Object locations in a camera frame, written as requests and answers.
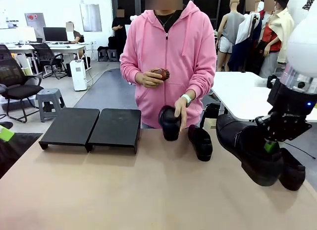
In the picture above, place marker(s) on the mannequin in white navy jacket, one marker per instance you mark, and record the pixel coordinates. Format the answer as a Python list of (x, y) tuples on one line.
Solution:
[(247, 29)]

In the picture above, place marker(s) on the grey wall panel red sign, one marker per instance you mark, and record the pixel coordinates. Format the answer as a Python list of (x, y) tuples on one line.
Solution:
[(34, 19)]

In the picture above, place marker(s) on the white wrist watch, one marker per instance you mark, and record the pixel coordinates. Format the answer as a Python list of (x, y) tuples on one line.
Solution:
[(187, 98)]

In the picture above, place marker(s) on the white humanoid robot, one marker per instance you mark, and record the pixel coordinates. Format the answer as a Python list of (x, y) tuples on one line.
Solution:
[(133, 18)]

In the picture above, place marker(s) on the mannequin red top cream jacket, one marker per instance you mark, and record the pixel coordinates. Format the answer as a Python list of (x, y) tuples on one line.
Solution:
[(284, 29)]

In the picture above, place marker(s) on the person's left forearm pink sleeve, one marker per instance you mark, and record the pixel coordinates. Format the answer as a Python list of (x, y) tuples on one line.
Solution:
[(201, 87)]

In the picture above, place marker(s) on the person in pink hoodie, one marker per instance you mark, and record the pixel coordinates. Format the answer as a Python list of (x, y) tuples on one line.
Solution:
[(173, 54)]

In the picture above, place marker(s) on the white air purifier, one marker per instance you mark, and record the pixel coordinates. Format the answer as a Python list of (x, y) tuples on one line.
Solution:
[(78, 76)]

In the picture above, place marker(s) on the white monitor back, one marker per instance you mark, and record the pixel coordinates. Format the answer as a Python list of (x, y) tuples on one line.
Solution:
[(27, 34)]

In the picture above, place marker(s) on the black backpack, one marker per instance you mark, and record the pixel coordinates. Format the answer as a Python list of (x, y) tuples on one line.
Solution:
[(113, 42)]

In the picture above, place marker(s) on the white office desk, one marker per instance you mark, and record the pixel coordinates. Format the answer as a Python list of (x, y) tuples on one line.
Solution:
[(62, 47)]

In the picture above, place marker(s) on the grey plastic stool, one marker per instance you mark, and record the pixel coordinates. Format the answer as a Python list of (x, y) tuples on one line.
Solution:
[(49, 96)]

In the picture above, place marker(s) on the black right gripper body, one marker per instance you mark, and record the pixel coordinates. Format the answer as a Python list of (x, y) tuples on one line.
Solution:
[(289, 126)]

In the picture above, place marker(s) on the person's right hand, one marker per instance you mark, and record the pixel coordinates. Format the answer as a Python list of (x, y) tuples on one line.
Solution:
[(147, 78)]

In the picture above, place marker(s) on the seated person at desk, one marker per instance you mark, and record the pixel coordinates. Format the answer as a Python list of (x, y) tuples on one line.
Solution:
[(75, 35)]

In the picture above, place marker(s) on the white work table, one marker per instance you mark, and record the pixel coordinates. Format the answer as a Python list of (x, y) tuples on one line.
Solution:
[(237, 91)]

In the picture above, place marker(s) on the standing person in black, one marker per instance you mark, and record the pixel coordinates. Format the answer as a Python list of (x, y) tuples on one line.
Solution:
[(120, 34)]

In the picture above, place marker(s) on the dark small stool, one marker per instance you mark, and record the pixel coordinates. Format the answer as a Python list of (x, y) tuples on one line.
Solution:
[(113, 55), (102, 55)]

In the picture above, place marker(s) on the black shoe stand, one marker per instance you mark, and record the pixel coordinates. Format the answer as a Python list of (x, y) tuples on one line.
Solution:
[(116, 126), (70, 124)]

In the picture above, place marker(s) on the silver wall panel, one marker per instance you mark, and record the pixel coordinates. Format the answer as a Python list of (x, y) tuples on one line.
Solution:
[(91, 17)]

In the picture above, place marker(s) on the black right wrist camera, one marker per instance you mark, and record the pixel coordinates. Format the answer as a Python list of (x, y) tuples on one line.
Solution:
[(262, 121)]

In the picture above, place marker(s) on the mannequin in grey tank top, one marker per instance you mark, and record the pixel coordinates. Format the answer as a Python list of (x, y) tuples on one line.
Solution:
[(232, 24)]

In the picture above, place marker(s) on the brown wooden shoe brush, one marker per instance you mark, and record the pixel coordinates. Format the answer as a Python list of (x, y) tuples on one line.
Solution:
[(162, 73)]

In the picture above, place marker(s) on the small black leather loafer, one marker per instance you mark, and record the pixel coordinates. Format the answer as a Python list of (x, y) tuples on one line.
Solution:
[(168, 127), (200, 145)]

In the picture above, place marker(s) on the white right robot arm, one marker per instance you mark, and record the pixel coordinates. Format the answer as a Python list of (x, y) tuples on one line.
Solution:
[(302, 46)]

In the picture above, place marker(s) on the large black leather shoe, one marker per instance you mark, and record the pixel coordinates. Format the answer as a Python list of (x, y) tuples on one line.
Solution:
[(245, 150), (293, 173)]

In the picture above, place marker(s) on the black mesh office chair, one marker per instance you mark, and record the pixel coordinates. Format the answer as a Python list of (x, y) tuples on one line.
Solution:
[(17, 88)]

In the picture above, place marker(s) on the black computer monitor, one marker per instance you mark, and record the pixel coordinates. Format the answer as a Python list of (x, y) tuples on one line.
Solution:
[(55, 34)]

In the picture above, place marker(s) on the person's right forearm pink sleeve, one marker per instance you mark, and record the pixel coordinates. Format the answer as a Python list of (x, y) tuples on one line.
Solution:
[(128, 71)]

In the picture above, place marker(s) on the person's left hand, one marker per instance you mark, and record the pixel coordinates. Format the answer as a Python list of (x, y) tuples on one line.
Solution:
[(180, 109)]

